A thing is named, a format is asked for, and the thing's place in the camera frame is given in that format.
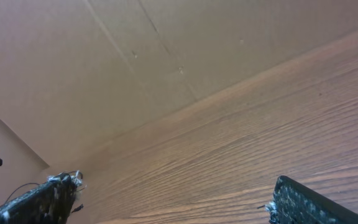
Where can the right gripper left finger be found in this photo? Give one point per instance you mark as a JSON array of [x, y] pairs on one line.
[[50, 202]]

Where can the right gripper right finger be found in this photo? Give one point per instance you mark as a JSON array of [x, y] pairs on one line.
[[294, 203]]

